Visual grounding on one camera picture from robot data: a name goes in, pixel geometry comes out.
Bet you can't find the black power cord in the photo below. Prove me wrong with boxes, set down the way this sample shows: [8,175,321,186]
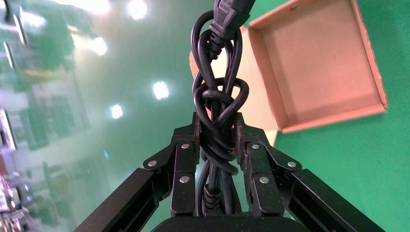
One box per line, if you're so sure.
[191,0,257,217]

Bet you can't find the flat brown cardboard mailer box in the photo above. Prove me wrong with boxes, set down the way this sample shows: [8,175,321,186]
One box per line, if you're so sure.
[189,0,388,146]

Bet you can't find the green tablecloth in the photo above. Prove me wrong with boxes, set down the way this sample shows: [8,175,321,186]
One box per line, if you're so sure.
[243,0,410,232]

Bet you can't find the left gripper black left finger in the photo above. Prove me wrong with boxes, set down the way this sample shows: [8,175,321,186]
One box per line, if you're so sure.
[73,112,202,232]

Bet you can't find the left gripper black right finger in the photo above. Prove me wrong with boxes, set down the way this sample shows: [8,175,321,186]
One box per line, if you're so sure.
[235,112,385,232]

